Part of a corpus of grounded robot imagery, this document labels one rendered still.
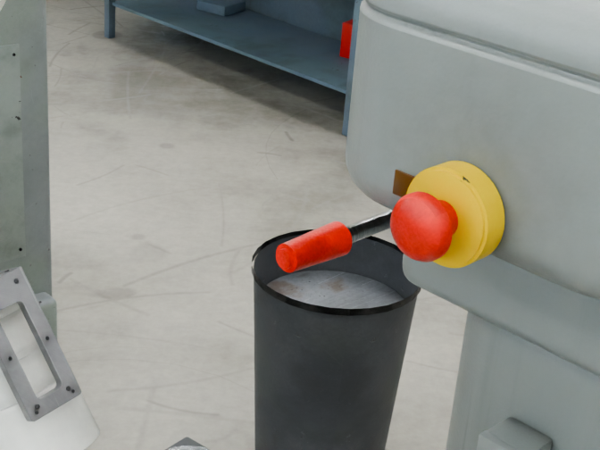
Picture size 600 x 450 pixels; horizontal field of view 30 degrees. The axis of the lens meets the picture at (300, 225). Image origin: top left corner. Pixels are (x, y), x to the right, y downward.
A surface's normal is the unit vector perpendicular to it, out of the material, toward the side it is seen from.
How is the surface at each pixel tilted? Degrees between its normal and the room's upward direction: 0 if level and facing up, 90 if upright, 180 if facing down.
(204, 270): 0
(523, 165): 90
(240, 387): 0
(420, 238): 91
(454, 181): 90
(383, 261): 86
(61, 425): 60
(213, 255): 0
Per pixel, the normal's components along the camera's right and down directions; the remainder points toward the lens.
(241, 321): 0.07, -0.90
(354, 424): 0.43, 0.47
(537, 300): -0.71, 0.25
